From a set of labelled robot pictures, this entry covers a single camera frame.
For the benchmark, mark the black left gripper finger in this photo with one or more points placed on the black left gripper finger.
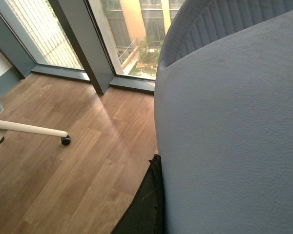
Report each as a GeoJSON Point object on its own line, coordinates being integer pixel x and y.
{"type": "Point", "coordinates": [145, 215]}

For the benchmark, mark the light blue slipper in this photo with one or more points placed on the light blue slipper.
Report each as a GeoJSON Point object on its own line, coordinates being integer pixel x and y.
{"type": "Point", "coordinates": [223, 108]}

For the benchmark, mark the white chair leg with caster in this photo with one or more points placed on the white chair leg with caster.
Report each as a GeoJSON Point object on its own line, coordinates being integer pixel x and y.
{"type": "Point", "coordinates": [12, 126]}

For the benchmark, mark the dark window frame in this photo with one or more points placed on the dark window frame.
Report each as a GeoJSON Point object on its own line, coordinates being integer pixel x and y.
{"type": "Point", "coordinates": [82, 31]}

